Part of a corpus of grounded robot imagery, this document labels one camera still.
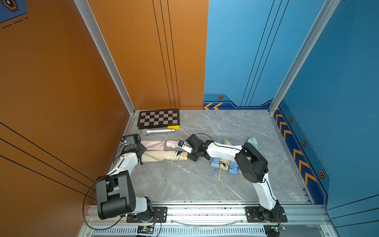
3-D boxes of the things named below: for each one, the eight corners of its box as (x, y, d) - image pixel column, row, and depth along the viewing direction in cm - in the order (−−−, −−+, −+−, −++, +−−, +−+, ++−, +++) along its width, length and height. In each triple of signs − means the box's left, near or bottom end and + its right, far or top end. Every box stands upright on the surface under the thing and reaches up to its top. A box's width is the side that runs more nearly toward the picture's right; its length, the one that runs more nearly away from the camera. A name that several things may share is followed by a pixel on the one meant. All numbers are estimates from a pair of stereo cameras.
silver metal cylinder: (142, 135, 105) (141, 133, 103) (143, 130, 108) (142, 128, 106) (174, 135, 105) (174, 133, 103) (174, 130, 108) (174, 128, 106)
